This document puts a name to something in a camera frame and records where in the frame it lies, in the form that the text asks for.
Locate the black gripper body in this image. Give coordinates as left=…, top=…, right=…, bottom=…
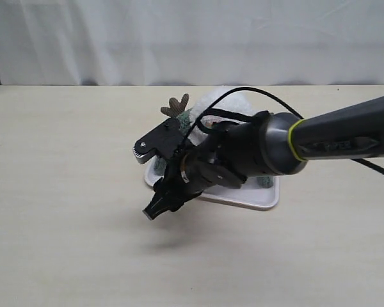
left=161, top=127, right=246, bottom=205

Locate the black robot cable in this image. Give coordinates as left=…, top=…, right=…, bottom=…
left=175, top=86, right=384, bottom=183

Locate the white rectangular plastic tray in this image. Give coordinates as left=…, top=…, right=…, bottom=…
left=143, top=159, right=280, bottom=212

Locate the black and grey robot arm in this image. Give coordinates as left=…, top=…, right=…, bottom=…
left=133, top=96, right=384, bottom=219

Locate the white backdrop curtain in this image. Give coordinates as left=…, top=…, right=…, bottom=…
left=0, top=1, right=384, bottom=86

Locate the green fleece scarf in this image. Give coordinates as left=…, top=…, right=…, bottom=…
left=153, top=109, right=274, bottom=189

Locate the white plush snowman toy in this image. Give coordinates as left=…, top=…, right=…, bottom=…
left=160, top=85, right=260, bottom=151

